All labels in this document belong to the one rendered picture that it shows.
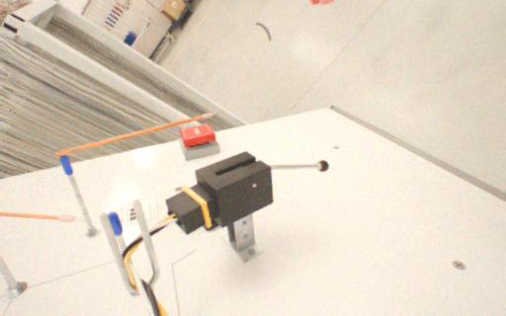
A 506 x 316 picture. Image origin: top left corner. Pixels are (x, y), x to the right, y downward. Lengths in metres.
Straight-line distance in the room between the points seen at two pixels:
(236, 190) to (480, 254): 0.23
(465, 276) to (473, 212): 0.10
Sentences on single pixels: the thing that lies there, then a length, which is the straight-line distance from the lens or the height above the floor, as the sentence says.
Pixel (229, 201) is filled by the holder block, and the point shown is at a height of 1.14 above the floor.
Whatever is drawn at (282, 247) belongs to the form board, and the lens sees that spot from 0.34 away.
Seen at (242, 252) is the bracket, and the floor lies 1.08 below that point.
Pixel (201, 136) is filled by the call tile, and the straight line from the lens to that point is 0.50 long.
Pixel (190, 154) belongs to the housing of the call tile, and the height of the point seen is 1.10.
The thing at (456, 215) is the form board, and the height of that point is 0.92.
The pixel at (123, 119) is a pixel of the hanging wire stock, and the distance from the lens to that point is 0.89.
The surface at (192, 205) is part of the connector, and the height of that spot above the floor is 1.16.
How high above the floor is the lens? 1.28
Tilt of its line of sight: 31 degrees down
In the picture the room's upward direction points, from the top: 59 degrees counter-clockwise
